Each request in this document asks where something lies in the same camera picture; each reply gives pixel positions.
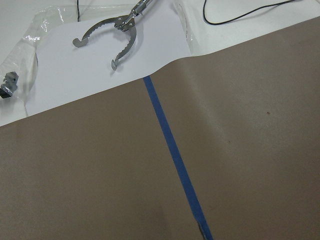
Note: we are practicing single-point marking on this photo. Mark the white paper sheet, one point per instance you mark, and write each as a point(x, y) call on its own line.
point(67, 73)

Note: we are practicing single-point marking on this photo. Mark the clear plastic bag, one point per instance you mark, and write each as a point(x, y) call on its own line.
point(23, 58)

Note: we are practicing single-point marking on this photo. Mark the black tripod pole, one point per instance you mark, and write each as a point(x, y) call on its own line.
point(9, 85)

